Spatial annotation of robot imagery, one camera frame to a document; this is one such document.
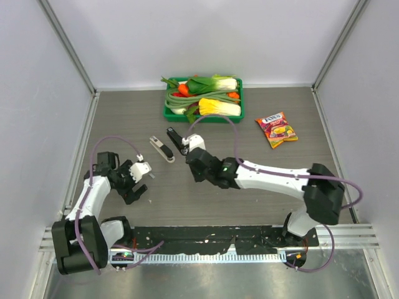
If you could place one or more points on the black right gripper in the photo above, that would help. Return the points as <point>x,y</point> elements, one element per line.
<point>197,178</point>

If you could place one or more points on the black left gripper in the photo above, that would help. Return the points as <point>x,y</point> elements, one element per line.
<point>128,194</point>

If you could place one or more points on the black deli stapler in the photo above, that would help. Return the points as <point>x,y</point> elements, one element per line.
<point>177,141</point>

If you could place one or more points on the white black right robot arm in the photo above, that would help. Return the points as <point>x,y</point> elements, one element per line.
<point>321,194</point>

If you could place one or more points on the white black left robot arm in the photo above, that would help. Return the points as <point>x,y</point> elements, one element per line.
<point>81,242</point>

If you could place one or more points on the toy yellow napa cabbage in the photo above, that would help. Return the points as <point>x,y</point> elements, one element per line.
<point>210,106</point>

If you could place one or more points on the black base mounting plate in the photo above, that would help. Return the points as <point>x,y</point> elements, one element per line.
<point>212,240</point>

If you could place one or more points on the toy green long beans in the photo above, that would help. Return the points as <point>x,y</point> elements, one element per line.
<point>174,102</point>

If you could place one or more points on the toy orange carrot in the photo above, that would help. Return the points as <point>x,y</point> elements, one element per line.
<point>183,89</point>

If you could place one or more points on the Fox's candy bag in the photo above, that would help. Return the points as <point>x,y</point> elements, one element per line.
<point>277,129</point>

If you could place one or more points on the toy bok choy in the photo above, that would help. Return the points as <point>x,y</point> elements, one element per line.
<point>199,85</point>

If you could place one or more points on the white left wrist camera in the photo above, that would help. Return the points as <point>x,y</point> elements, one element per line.
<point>139,169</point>

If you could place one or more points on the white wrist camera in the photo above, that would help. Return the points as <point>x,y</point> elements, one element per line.
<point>192,142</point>
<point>139,169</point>

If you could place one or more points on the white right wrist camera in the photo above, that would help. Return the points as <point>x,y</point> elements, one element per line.
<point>192,142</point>

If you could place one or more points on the aluminium frame rail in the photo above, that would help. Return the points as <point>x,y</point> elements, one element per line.
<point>338,237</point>

